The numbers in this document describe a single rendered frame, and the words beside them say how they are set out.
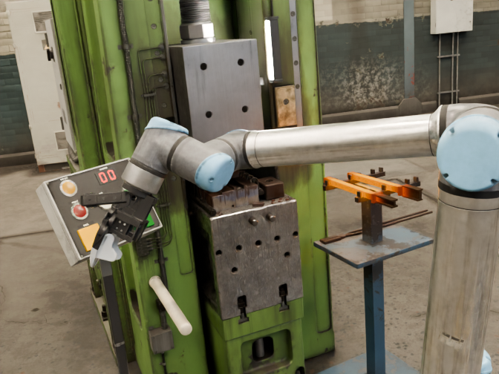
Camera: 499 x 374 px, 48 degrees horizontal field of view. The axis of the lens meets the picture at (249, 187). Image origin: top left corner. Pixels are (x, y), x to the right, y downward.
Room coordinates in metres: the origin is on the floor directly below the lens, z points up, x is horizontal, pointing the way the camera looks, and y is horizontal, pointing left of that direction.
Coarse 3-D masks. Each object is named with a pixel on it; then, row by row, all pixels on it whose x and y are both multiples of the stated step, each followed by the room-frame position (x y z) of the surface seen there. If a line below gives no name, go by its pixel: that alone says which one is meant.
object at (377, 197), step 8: (336, 184) 2.18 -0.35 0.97; (344, 184) 2.14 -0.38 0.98; (352, 184) 2.13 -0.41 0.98; (352, 192) 2.08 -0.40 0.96; (368, 192) 2.00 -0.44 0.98; (376, 192) 1.98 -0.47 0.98; (376, 200) 1.96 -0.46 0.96; (384, 200) 1.93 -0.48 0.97; (392, 200) 1.88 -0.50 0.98; (392, 208) 1.88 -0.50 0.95
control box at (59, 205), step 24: (96, 168) 1.88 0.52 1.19; (120, 168) 1.94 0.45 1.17; (48, 192) 1.73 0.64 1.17; (96, 192) 1.83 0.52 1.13; (48, 216) 1.75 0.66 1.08; (72, 216) 1.72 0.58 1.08; (96, 216) 1.77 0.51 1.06; (72, 240) 1.67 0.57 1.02; (120, 240) 1.77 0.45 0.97; (72, 264) 1.68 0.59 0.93
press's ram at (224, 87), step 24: (192, 48) 2.12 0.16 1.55; (216, 48) 2.16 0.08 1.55; (240, 48) 2.19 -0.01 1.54; (192, 72) 2.12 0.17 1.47; (216, 72) 2.15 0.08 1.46; (240, 72) 2.19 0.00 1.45; (192, 96) 2.11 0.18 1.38; (216, 96) 2.15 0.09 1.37; (240, 96) 2.19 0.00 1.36; (192, 120) 2.11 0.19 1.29; (216, 120) 2.15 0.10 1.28; (240, 120) 2.18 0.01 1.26
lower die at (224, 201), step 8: (240, 176) 2.36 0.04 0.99; (192, 184) 2.36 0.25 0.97; (248, 184) 2.22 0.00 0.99; (256, 184) 2.21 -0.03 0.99; (208, 192) 2.19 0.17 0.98; (216, 192) 2.18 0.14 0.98; (224, 192) 2.15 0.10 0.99; (232, 192) 2.16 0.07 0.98; (240, 192) 2.17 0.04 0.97; (248, 192) 2.18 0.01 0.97; (256, 192) 2.20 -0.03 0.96; (208, 200) 2.17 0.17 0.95; (216, 200) 2.13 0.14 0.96; (224, 200) 2.15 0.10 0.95; (232, 200) 2.16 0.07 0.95; (240, 200) 2.17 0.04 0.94; (248, 200) 2.18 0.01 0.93; (256, 200) 2.20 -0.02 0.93; (216, 208) 2.13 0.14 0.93; (224, 208) 2.14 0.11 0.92; (232, 208) 2.16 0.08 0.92
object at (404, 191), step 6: (354, 174) 2.26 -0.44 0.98; (360, 174) 2.25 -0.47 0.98; (360, 180) 2.23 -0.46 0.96; (366, 180) 2.19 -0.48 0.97; (372, 180) 2.16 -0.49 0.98; (378, 180) 2.14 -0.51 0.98; (384, 180) 2.14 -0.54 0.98; (378, 186) 2.13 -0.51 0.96; (390, 186) 2.07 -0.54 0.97; (396, 186) 2.05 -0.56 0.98; (402, 186) 2.01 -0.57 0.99; (408, 186) 2.00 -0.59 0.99; (414, 186) 1.99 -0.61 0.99; (402, 192) 2.02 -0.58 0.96; (408, 192) 2.00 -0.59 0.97; (414, 192) 1.97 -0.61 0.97; (420, 192) 1.95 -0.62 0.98; (408, 198) 1.99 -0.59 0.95; (414, 198) 1.97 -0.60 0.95; (420, 198) 1.95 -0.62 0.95
